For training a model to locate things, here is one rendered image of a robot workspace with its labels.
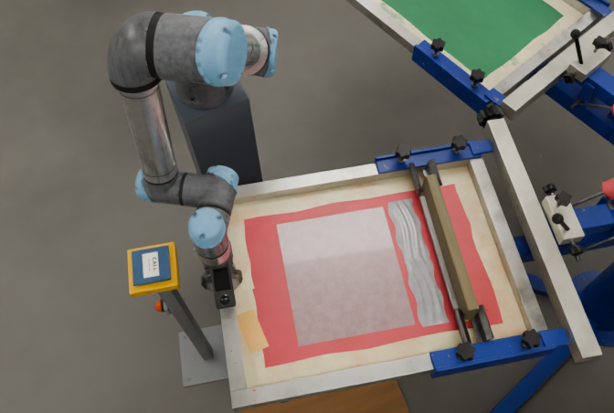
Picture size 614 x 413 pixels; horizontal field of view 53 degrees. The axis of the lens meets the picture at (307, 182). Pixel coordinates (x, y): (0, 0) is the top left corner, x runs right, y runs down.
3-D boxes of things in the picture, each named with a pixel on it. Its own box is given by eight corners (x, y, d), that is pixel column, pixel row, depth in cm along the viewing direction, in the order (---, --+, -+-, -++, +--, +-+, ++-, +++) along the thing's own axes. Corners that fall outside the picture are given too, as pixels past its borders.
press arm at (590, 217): (546, 242, 164) (553, 234, 160) (538, 222, 167) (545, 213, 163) (608, 231, 166) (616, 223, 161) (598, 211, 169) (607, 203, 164)
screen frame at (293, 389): (233, 411, 147) (232, 408, 144) (206, 196, 175) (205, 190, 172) (549, 349, 154) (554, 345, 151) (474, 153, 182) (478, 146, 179)
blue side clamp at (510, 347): (431, 378, 152) (436, 372, 146) (425, 358, 154) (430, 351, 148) (547, 355, 155) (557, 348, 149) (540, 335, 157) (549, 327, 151)
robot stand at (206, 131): (223, 248, 273) (162, 74, 168) (260, 233, 276) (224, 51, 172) (238, 284, 265) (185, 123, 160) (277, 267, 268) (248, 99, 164)
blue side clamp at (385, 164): (376, 183, 179) (379, 171, 173) (373, 168, 181) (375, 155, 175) (476, 166, 182) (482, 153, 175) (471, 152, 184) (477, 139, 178)
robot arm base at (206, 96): (169, 76, 168) (161, 51, 159) (221, 57, 171) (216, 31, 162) (187, 117, 161) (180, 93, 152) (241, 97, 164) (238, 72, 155)
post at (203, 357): (183, 387, 245) (111, 312, 161) (178, 333, 255) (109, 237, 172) (238, 376, 246) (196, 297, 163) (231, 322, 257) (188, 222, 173)
